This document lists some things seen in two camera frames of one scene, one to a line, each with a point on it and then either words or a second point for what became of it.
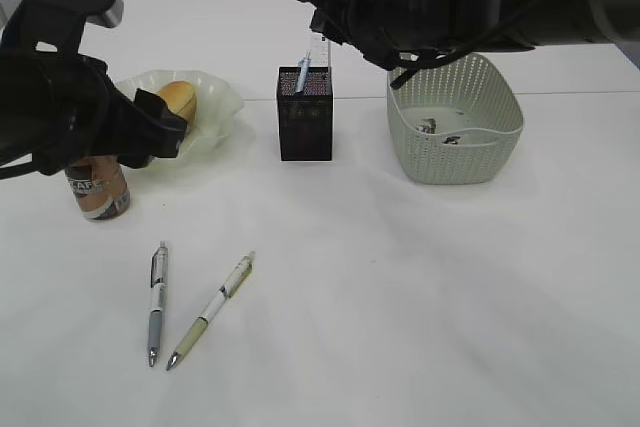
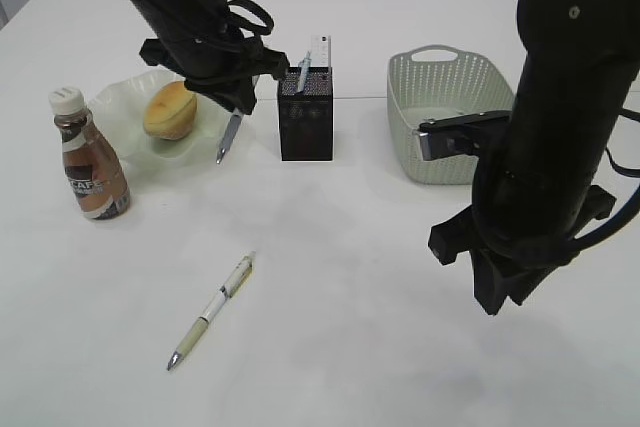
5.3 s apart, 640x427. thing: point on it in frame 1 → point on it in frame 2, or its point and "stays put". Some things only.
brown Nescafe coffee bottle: x=99 y=185 stays put
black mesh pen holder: x=306 y=117 stays put
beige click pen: x=215 y=308 stays put
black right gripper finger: x=337 y=27 → x=492 y=285
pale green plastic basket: x=454 y=124 stays put
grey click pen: x=158 y=271 → x=229 y=138
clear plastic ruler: x=320 y=51 stays put
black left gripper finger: x=135 y=161 → x=236 y=92
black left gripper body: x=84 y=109 → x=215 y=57
